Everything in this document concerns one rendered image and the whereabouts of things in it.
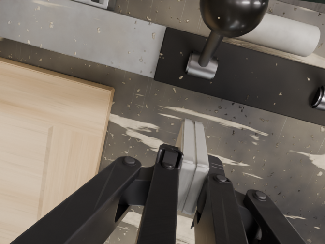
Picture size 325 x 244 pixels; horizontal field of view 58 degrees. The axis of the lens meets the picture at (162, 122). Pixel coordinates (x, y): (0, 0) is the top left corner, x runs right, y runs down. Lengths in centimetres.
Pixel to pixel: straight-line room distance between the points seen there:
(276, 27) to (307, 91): 7
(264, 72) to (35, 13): 22
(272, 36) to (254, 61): 3
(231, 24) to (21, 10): 21
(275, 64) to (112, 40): 15
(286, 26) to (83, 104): 22
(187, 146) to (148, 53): 14
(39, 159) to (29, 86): 9
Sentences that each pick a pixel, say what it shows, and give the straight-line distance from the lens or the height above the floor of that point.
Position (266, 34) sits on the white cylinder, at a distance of 30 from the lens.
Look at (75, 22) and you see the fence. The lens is 30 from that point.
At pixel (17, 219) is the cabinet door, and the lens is 45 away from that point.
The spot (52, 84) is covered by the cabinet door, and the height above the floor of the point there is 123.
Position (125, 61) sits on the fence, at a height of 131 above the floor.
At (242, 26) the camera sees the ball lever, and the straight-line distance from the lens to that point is 17.
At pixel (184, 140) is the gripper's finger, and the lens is 17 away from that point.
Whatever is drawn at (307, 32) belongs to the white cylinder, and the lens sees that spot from 31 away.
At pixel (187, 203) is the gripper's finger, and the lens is 16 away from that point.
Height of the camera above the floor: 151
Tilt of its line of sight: 34 degrees down
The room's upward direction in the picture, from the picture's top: 118 degrees clockwise
